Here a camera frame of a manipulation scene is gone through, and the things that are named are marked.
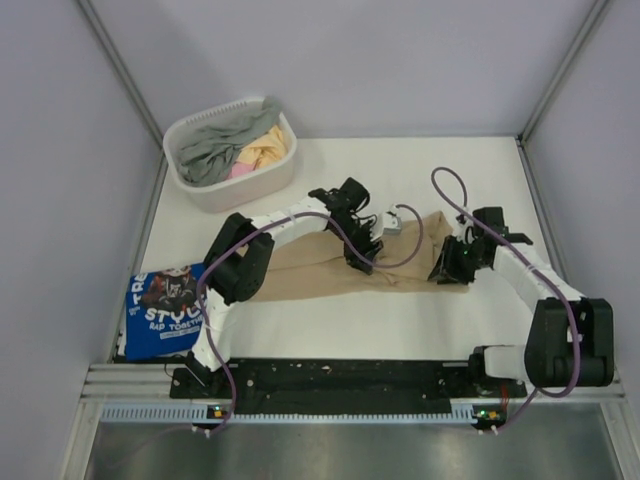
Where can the aluminium frame rail front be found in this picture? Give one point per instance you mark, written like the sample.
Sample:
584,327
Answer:
127,382

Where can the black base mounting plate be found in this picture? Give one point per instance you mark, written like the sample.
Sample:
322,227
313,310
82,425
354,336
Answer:
342,387

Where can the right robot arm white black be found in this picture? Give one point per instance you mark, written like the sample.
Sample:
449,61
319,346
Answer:
571,337

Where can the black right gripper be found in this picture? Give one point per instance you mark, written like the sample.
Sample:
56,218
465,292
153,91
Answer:
446,271

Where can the yellow t shirt in basket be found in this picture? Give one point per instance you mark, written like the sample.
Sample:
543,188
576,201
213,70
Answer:
265,151

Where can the folded blue printed t shirt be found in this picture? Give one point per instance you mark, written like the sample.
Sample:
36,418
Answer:
162,313

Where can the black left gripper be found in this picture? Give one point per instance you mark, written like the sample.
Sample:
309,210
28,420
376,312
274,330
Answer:
368,247

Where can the grey t shirt in basket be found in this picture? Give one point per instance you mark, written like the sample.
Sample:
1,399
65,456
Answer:
207,155

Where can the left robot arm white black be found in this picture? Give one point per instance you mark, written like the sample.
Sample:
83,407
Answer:
238,259

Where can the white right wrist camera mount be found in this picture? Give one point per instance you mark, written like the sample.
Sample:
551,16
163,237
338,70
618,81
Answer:
467,231

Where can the beige t shirt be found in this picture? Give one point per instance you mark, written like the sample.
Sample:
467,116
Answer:
314,266

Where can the white plastic laundry basket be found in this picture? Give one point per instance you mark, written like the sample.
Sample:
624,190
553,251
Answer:
230,193

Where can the pink t shirt in basket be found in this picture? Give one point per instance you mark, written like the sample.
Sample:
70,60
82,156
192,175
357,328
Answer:
239,169

